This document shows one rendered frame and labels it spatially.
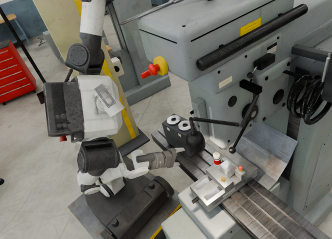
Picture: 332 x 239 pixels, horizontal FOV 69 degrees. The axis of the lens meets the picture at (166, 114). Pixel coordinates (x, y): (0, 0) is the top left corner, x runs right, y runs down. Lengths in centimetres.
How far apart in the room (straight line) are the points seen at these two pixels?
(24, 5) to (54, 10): 731
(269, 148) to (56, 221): 221
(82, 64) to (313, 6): 91
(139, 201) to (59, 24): 164
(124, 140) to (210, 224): 197
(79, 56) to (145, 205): 118
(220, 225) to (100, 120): 83
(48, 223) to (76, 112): 208
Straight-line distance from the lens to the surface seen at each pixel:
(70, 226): 279
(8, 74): 536
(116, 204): 195
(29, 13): 973
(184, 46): 65
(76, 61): 103
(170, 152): 132
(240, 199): 138
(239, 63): 84
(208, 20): 69
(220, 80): 79
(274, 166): 153
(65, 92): 101
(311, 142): 141
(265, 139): 154
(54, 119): 99
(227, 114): 93
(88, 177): 114
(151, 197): 185
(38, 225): 301
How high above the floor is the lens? 211
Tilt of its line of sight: 38 degrees down
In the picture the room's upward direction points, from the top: 15 degrees counter-clockwise
